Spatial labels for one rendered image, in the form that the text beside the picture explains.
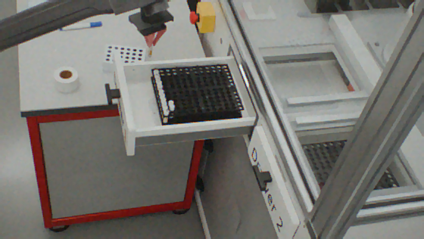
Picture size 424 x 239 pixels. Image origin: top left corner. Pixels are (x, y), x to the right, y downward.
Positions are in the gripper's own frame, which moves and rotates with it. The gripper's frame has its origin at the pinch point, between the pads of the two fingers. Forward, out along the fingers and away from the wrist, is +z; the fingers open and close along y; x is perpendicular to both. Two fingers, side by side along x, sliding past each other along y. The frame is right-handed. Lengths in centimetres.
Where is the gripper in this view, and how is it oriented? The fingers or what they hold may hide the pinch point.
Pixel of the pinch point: (151, 43)
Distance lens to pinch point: 150.7
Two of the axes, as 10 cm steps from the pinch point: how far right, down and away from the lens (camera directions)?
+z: -0.9, 6.5, 7.5
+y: 8.1, -3.9, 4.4
